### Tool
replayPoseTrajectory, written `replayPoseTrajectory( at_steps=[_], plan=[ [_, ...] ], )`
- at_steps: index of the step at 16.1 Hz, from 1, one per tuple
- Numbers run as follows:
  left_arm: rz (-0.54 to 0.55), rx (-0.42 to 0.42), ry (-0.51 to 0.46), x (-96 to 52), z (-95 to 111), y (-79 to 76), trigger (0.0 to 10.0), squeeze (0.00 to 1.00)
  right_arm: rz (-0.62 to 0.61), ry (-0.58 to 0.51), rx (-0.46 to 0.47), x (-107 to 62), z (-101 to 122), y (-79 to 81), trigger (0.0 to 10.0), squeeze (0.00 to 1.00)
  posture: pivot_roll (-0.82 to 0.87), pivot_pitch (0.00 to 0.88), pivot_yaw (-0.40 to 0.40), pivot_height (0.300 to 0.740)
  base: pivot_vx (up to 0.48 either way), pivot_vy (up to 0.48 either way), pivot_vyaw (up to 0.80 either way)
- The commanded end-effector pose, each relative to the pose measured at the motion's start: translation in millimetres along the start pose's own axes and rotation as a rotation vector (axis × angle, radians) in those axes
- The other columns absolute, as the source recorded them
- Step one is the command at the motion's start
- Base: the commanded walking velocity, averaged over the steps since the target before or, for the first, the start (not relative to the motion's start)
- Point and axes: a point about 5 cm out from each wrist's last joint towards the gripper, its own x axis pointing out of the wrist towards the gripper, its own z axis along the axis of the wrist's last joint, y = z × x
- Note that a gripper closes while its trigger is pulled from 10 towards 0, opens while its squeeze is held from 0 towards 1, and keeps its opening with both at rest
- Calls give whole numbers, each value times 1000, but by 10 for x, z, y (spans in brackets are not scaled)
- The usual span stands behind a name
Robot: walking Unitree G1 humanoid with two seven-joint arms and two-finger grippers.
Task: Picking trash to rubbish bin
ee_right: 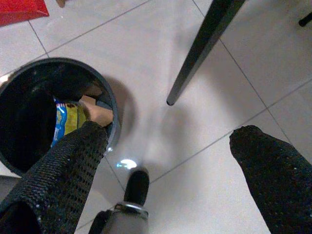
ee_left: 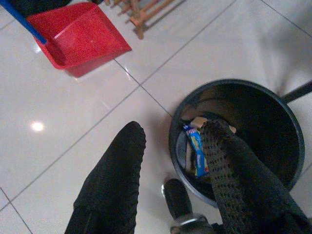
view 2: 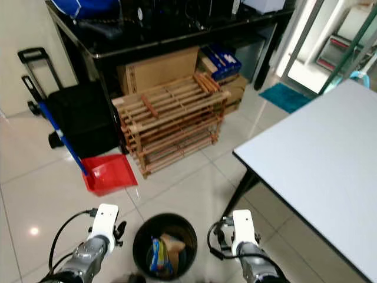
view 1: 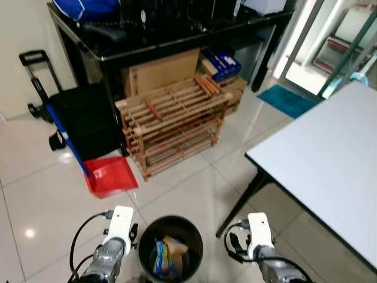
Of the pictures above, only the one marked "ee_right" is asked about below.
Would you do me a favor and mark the red paper bag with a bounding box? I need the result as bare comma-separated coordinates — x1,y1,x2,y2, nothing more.
0,0,50,27

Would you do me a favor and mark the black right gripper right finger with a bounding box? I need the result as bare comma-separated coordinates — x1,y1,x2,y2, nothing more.
229,125,312,234

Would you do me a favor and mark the black furniture foot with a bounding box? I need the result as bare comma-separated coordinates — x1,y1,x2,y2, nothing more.
298,11,312,27

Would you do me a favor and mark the yellow and blue snack bag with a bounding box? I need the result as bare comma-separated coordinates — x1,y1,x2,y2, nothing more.
50,97,88,148

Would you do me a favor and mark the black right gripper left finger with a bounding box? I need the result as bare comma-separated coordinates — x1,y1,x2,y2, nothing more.
0,121,109,234

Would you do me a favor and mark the black table leg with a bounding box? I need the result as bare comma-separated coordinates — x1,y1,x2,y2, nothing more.
166,0,247,106

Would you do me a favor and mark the round black rubbish bin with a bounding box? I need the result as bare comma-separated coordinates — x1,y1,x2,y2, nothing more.
0,57,121,177

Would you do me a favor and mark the crumpled brown paper trash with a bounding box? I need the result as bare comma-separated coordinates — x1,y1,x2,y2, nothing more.
79,84,114,127

